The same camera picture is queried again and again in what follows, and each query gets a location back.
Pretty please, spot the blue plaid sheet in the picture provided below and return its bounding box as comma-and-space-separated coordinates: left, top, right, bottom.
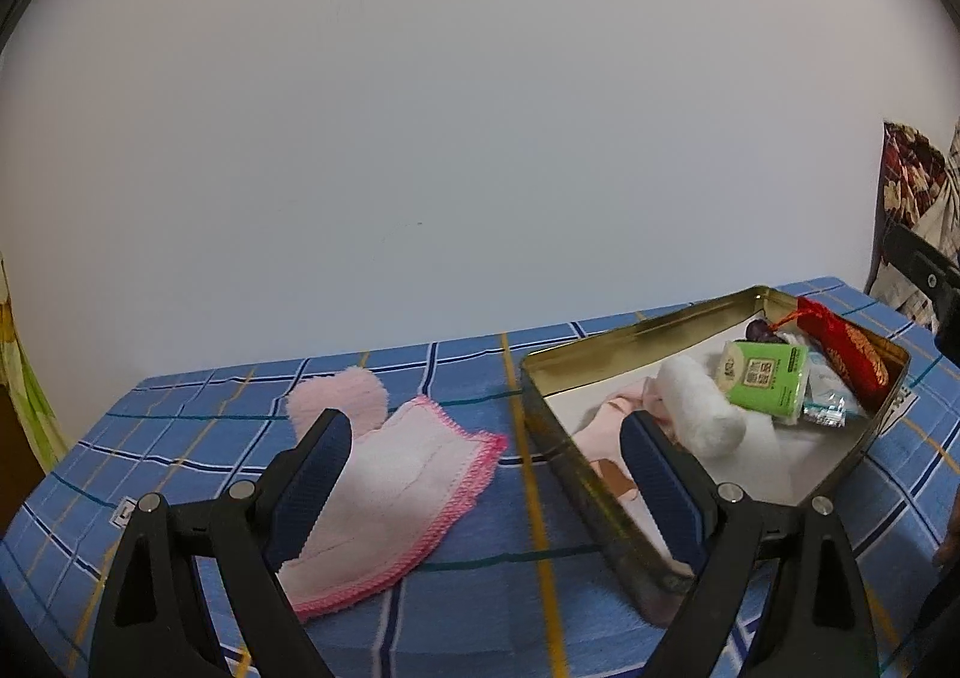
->
0, 277, 960, 678

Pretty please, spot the white towel with pink trim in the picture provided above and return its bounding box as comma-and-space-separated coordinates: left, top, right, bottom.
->
274, 394, 509, 623

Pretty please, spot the green tissue pack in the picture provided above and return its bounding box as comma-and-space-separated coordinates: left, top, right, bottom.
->
716, 339, 811, 424

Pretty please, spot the white cloth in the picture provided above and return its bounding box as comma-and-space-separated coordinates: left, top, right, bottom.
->
658, 355, 745, 455

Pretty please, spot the green floral hanging cloth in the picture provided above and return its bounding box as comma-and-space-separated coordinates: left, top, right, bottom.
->
0, 254, 70, 473

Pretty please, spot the dark red floral fabric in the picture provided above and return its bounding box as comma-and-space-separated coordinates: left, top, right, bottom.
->
866, 119, 960, 330

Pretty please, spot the cotton swab pack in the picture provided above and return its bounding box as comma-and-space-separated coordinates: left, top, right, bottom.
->
801, 359, 863, 428

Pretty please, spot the gold metal tin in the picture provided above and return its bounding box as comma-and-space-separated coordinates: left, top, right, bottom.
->
520, 286, 912, 628

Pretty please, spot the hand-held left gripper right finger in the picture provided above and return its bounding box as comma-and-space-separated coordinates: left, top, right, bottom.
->
619, 410, 878, 678

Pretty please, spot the pink drawstring pouch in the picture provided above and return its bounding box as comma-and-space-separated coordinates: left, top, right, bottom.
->
574, 378, 676, 499

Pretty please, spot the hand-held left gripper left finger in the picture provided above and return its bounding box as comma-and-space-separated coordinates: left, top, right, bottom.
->
88, 408, 353, 678

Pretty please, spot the pink fluffy cloth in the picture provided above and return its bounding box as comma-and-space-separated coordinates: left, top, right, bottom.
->
287, 364, 389, 450

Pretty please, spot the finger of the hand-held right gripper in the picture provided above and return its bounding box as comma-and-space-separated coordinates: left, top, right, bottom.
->
883, 219, 960, 340

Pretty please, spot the red embroidered pouch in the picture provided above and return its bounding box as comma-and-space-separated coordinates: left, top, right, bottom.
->
769, 297, 891, 403

